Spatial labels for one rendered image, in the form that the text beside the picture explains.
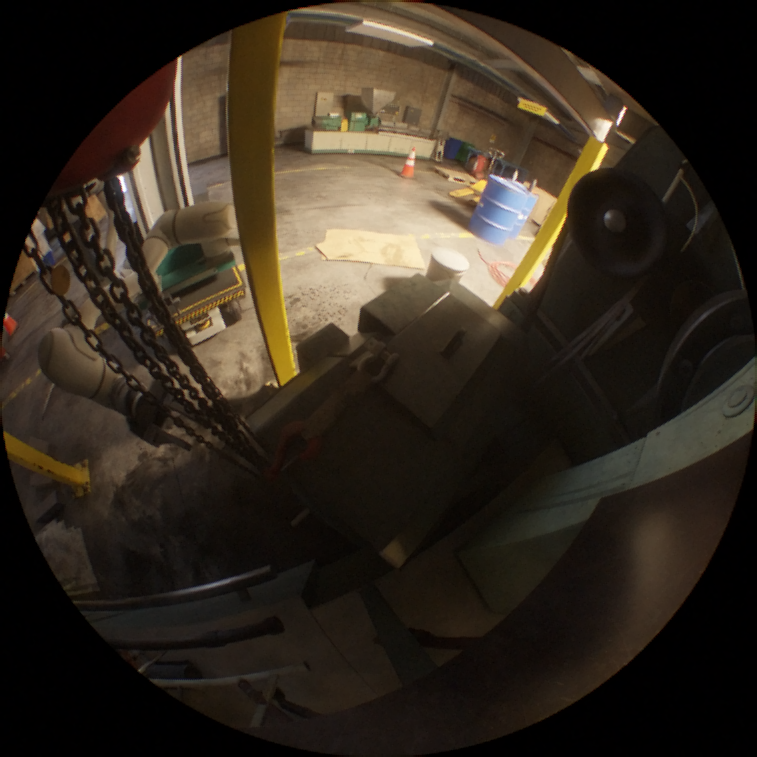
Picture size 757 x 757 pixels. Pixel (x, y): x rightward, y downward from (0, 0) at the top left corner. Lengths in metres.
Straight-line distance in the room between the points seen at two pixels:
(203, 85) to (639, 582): 9.53
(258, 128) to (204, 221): 0.39
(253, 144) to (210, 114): 8.57
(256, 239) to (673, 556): 0.89
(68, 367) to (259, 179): 0.56
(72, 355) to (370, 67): 10.26
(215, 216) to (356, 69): 9.47
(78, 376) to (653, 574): 0.85
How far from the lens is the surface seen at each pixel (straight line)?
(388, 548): 0.47
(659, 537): 0.33
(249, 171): 0.65
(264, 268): 0.77
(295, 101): 9.45
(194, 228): 0.92
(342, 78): 9.94
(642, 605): 0.27
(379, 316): 0.59
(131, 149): 0.22
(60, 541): 2.12
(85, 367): 0.64
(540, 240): 1.89
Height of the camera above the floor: 1.29
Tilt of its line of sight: 58 degrees down
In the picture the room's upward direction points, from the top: 19 degrees clockwise
